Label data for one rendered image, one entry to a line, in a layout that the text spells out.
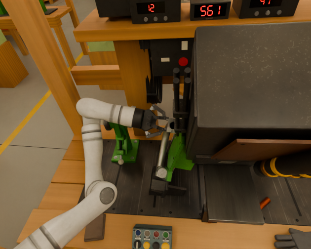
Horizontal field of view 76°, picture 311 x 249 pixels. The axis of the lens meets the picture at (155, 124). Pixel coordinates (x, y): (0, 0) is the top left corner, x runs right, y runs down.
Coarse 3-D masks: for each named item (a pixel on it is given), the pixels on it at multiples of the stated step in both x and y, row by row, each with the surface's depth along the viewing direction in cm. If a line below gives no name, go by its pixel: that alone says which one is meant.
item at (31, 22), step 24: (24, 0) 73; (24, 24) 79; (48, 24) 86; (48, 48) 86; (120, 48) 82; (48, 72) 94; (120, 72) 90; (144, 72) 89; (72, 96) 106; (144, 96) 99; (72, 120) 116
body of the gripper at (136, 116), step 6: (138, 108) 75; (138, 114) 72; (144, 114) 75; (150, 114) 75; (132, 120) 72; (138, 120) 72; (144, 120) 75; (150, 120) 75; (132, 126) 74; (138, 126) 74; (144, 126) 75
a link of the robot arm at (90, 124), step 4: (84, 120) 76; (88, 120) 76; (92, 120) 76; (96, 120) 76; (84, 124) 74; (88, 124) 71; (92, 124) 71; (96, 124) 72; (84, 128) 71; (88, 128) 70; (92, 128) 71; (96, 128) 72; (100, 128) 74; (84, 132) 71; (88, 132) 70
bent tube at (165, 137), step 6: (168, 120) 74; (168, 126) 74; (168, 132) 86; (174, 132) 74; (162, 138) 88; (168, 138) 88; (162, 144) 87; (162, 150) 87; (162, 156) 87; (162, 162) 87; (156, 174) 87
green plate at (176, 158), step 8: (176, 136) 74; (184, 136) 66; (176, 144) 71; (184, 144) 64; (168, 152) 85; (176, 152) 68; (184, 152) 69; (168, 160) 81; (176, 160) 70; (184, 160) 72; (184, 168) 76
